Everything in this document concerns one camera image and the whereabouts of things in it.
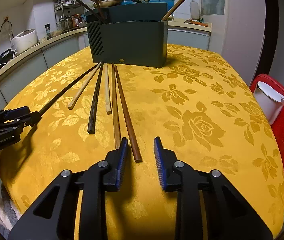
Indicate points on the dark green utensil holder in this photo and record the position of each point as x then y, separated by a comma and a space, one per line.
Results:
131, 34

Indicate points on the medium brown chopstick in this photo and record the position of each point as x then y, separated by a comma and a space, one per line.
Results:
130, 130

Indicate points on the pale bamboo chopstick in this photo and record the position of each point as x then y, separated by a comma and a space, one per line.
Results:
107, 92
71, 105

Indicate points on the yellow floral tablecloth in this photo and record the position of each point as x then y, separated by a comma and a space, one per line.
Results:
200, 108

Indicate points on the black countertop appliance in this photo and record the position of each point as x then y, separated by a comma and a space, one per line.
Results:
5, 57

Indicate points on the white plastic bottle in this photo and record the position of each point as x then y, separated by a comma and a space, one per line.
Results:
194, 10

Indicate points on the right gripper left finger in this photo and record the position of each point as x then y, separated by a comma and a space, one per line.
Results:
104, 176

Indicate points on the black textured chopstick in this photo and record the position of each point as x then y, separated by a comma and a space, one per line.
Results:
65, 89

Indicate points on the white rice cooker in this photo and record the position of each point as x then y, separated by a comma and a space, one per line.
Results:
24, 41

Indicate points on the white lidded jug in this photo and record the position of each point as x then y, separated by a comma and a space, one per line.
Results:
270, 101

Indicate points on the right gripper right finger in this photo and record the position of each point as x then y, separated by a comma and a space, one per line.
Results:
177, 176

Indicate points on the dark brown chopstick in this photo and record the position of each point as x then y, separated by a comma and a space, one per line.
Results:
172, 10

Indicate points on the golden pan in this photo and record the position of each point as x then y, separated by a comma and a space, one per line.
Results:
108, 3

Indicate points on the long brown chopstick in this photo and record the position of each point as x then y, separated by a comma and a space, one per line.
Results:
116, 126

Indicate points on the brown wooden chopstick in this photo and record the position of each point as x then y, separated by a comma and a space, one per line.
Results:
93, 110

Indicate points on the reddish brown chopstick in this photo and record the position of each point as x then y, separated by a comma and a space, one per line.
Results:
94, 0

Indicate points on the metal kitchen rack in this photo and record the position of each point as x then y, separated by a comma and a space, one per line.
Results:
69, 14

